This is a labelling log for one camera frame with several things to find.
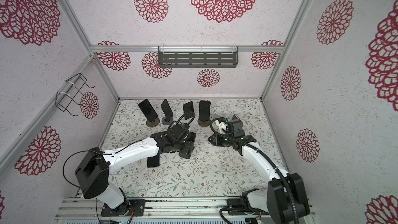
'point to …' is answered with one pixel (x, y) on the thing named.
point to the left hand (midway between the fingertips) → (187, 148)
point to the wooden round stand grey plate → (203, 123)
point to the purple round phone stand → (167, 123)
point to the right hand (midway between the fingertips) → (209, 137)
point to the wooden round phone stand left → (154, 123)
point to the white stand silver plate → (215, 115)
